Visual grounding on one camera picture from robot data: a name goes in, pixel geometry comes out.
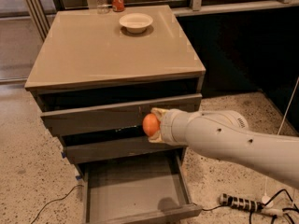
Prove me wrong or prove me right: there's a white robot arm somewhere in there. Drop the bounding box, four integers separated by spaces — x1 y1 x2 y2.
142 108 299 189

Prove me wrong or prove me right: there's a black white power strip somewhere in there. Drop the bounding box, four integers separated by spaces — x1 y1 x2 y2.
219 193 263 212

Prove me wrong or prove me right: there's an orange fruit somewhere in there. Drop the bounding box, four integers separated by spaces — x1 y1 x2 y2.
142 114 160 136

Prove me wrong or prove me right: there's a white paper bowl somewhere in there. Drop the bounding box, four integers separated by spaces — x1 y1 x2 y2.
119 13 153 34

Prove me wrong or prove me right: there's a grey middle drawer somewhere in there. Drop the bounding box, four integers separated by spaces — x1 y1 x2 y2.
64 133 186 164

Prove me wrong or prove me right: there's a grey top drawer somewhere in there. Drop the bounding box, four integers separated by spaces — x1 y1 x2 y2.
41 93 202 136

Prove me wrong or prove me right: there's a black cables right floor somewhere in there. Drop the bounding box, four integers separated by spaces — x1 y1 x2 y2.
201 189 299 224

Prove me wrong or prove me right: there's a grey drawer cabinet beige top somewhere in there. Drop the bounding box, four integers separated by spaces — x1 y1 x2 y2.
24 5 207 173

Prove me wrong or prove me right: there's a black cable left floor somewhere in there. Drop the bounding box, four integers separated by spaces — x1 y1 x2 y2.
30 184 84 224

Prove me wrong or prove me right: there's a grey open bottom drawer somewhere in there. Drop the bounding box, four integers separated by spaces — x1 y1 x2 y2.
83 150 202 224

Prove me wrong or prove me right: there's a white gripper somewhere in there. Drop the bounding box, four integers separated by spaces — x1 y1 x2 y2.
148 107 186 146

